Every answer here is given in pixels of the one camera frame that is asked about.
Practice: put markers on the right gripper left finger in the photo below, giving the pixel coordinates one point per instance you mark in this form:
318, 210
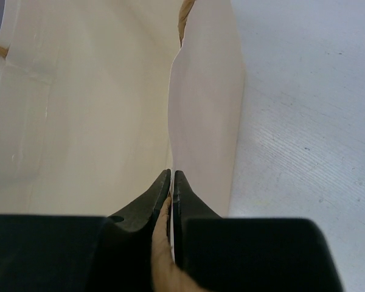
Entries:
144, 210

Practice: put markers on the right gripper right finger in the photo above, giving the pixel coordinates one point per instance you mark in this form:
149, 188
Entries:
186, 205

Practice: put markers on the beige paper bag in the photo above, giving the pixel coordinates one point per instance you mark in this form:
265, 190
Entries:
97, 98

